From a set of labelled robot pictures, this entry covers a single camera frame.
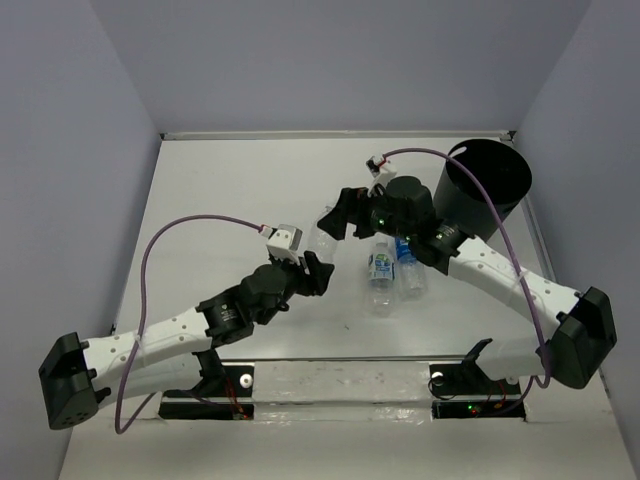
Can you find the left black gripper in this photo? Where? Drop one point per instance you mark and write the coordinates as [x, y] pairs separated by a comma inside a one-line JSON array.
[[318, 274]]

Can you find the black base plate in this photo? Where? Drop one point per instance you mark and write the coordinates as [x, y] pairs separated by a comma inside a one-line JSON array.
[[460, 392], [230, 399]]

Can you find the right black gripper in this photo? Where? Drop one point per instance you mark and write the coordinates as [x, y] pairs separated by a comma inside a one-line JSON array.
[[349, 205]]

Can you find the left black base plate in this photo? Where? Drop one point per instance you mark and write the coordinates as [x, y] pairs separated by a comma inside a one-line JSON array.
[[230, 399]]

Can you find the blue label bottle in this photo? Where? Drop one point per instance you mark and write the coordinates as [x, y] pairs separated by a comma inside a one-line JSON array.
[[411, 273]]

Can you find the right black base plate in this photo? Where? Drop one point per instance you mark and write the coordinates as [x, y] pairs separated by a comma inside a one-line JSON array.
[[460, 392]]

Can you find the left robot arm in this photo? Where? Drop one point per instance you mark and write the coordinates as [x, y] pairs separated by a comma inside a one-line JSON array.
[[78, 377]]

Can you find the black cylindrical bin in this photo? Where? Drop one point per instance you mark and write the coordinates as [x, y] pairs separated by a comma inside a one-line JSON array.
[[487, 169]]

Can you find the clear unlabeled bottle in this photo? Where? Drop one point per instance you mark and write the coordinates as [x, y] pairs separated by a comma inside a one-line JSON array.
[[321, 243]]

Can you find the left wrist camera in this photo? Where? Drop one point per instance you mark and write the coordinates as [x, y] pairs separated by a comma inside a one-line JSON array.
[[284, 242]]

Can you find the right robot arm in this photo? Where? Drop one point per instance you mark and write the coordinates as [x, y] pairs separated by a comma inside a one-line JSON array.
[[574, 331]]

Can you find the green white label bottle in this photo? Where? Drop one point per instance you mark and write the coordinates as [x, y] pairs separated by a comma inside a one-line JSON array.
[[381, 278]]

